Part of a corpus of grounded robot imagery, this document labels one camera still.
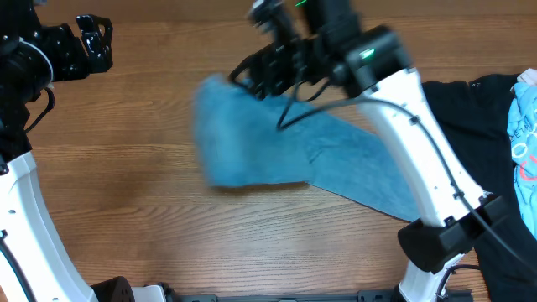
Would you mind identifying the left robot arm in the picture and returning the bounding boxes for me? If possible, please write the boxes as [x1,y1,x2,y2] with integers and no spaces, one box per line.
[1,0,113,301]

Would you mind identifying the light blue printed t-shirt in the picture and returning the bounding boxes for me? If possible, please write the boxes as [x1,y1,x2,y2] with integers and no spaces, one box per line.
[507,82,536,237]

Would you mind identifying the light blue denim jeans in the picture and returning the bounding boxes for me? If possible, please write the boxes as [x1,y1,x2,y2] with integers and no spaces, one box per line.
[194,75,419,221]

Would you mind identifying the black t-shirt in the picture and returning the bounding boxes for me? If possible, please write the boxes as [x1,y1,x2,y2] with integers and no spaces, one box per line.
[422,75,536,301]

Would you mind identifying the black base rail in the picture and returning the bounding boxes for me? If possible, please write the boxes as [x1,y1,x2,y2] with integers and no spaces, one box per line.
[90,275,474,302]

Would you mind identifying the white pink garment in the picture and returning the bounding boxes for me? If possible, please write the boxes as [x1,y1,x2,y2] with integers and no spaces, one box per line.
[517,68,537,86]

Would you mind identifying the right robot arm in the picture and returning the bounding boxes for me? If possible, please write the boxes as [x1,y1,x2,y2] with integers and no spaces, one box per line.
[230,0,507,302]

